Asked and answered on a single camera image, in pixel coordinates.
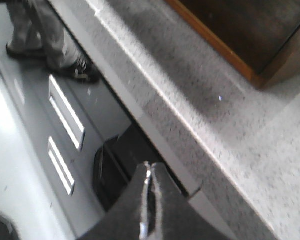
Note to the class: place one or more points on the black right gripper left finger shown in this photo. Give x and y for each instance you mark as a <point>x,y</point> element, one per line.
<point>128,219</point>

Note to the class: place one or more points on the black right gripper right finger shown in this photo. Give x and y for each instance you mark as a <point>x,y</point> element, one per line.
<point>175,218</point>

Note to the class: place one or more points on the dark wooden drawer cabinet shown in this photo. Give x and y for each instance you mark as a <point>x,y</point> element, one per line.
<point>259,38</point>

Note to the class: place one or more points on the black left shoe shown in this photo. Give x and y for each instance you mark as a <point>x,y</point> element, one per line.
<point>26,54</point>

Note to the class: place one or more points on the person's grey trouser legs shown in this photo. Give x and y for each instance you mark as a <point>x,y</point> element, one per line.
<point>36,27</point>

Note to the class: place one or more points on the lower silver cabinet handle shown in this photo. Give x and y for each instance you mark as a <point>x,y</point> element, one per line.
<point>61,167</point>

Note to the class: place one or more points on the silver cabinet handle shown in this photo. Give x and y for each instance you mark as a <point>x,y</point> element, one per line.
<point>61,167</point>
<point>67,115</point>

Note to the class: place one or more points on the upper silver cabinet handle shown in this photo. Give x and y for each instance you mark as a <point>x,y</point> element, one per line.
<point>67,115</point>

